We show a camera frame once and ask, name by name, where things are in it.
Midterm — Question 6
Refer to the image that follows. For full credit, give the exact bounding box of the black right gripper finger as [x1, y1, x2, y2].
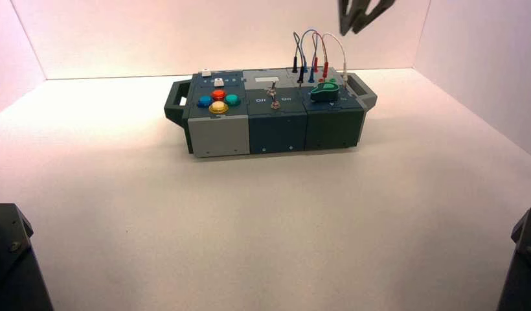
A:
[352, 0, 397, 34]
[337, 0, 371, 36]

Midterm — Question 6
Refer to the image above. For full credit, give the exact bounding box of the red jumper wire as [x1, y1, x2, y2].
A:
[311, 31, 330, 80]

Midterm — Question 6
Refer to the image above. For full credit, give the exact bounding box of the green rotary knob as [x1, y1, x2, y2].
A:
[310, 82, 340, 103]

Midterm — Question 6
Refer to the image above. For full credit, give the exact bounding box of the blue grey task box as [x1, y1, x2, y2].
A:
[163, 67, 378, 159]

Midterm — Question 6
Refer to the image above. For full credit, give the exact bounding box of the black jumper wire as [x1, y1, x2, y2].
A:
[291, 31, 305, 84]

